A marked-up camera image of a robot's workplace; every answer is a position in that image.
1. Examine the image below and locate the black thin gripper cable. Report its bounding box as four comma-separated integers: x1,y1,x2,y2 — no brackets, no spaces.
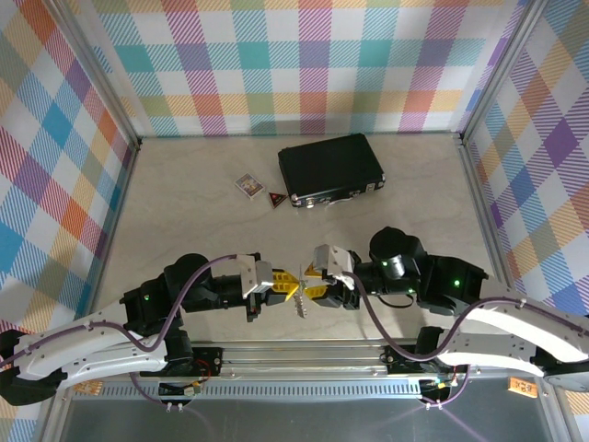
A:
376,294,415,309

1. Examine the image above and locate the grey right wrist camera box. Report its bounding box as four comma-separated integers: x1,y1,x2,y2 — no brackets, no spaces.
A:
312,243,359,290

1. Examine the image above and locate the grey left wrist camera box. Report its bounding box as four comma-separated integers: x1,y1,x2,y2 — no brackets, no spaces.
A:
237,251,276,299

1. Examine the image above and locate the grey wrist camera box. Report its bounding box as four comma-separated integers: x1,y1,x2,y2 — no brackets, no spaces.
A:
312,243,359,290
237,251,276,299

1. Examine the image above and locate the thin purple cable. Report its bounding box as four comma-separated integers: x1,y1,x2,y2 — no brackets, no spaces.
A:
422,370,470,410
130,371,185,412

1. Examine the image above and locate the black hard case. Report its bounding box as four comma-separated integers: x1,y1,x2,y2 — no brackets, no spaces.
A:
277,134,387,209

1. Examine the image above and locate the silver front mounting rail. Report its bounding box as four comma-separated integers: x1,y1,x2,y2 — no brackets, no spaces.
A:
191,340,418,383

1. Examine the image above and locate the grey aluminium corner post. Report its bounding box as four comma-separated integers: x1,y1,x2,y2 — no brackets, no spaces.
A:
457,0,549,144
45,0,143,151

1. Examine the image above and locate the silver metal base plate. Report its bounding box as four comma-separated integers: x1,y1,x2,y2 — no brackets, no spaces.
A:
43,395,567,442

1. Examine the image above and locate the grey aluminium side rail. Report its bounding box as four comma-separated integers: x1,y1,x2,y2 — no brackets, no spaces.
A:
453,133,530,323

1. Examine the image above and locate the slotted silver metal strip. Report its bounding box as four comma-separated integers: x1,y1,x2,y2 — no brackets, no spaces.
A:
94,382,424,401

